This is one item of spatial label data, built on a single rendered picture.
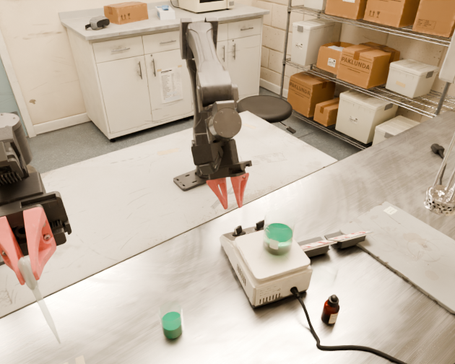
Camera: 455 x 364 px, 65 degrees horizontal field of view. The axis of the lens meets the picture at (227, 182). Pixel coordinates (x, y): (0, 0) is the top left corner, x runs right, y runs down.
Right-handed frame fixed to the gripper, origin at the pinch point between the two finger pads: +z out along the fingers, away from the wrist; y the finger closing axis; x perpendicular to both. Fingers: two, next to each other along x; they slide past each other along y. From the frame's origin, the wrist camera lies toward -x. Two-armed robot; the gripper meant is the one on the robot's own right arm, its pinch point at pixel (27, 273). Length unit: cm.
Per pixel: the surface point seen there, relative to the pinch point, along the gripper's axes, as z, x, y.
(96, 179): -64, 33, 14
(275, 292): -2.0, 28.2, 36.6
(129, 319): -12.3, 32.0, 9.9
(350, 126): -148, 100, 219
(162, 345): -4.2, 31.9, 13.7
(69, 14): -306, 32, 44
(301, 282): -1, 27, 42
